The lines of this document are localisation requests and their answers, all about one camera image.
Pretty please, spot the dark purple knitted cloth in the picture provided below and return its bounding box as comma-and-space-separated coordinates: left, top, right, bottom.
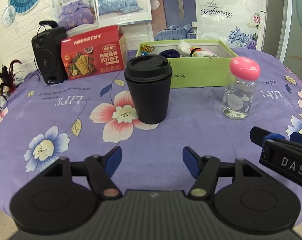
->
159, 49, 180, 59

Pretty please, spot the white colourful plush toy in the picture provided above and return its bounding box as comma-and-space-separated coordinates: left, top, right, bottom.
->
177, 40, 218, 58

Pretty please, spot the yellow cord bundle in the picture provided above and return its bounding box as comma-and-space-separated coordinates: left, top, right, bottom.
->
140, 43, 155, 54

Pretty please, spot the glass jar pink lid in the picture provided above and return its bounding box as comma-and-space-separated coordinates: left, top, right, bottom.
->
221, 56, 261, 120

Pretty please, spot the purple floral tablecloth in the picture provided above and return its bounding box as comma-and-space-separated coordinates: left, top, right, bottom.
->
0, 49, 302, 212

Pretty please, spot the black lidded coffee cup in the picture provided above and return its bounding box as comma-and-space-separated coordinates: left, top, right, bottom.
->
124, 54, 173, 125

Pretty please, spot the green white open box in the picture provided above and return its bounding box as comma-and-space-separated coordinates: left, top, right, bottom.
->
135, 39, 240, 89

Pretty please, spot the red cracker box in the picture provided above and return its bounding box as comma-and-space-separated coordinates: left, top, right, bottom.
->
61, 25, 127, 80

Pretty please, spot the black red feather ornament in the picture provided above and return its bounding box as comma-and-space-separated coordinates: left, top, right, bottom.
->
0, 60, 22, 112

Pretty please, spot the white floral bedding package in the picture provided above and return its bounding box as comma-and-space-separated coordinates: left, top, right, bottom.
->
148, 0, 264, 51

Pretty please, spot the black portable speaker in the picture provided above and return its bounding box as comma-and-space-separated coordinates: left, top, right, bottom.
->
31, 21, 68, 85

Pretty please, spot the blue bedroom poster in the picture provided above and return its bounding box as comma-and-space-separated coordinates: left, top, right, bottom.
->
150, 0, 200, 41

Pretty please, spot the purple bedding poster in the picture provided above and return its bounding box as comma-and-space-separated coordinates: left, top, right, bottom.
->
51, 0, 97, 30

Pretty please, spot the blue bedding poster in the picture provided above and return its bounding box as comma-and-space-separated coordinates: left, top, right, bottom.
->
95, 0, 152, 27

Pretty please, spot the white round painted fan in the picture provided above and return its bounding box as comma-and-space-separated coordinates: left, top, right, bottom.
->
1, 5, 16, 26

